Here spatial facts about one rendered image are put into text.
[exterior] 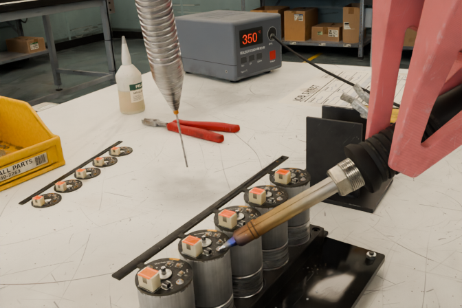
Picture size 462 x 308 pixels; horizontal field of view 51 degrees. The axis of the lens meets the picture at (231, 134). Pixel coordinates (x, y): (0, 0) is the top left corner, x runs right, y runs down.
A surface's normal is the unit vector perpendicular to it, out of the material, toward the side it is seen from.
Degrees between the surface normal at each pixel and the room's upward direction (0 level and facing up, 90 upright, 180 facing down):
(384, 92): 87
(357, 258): 0
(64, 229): 0
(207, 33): 90
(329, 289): 0
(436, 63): 107
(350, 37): 88
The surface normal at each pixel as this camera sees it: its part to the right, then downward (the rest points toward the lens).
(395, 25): 0.20, 0.28
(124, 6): -0.49, 0.33
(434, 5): -0.98, -0.02
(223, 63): -0.71, 0.28
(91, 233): -0.05, -0.94
